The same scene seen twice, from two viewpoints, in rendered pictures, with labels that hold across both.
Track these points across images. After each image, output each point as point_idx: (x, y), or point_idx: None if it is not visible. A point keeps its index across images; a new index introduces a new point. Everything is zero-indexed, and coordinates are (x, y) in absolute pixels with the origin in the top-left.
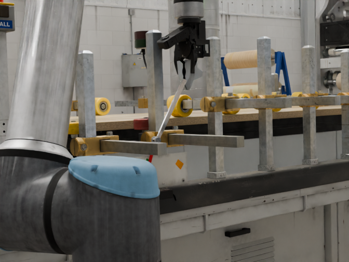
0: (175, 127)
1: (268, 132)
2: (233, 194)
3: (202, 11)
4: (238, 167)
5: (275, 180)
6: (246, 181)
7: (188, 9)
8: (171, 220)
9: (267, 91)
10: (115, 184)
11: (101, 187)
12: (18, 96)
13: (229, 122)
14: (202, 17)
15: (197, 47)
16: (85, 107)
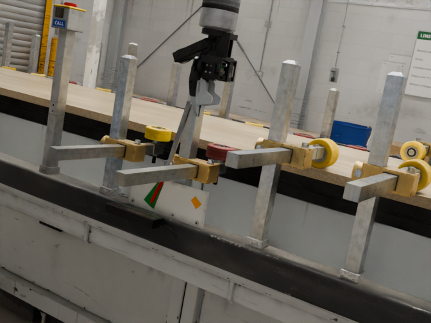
0: (208, 160)
1: (360, 222)
2: (258, 275)
3: (215, 20)
4: (400, 272)
5: (342, 295)
6: (285, 269)
7: (200, 17)
8: (184, 261)
9: (372, 158)
10: None
11: None
12: None
13: (397, 201)
14: (220, 28)
15: (208, 66)
16: (113, 109)
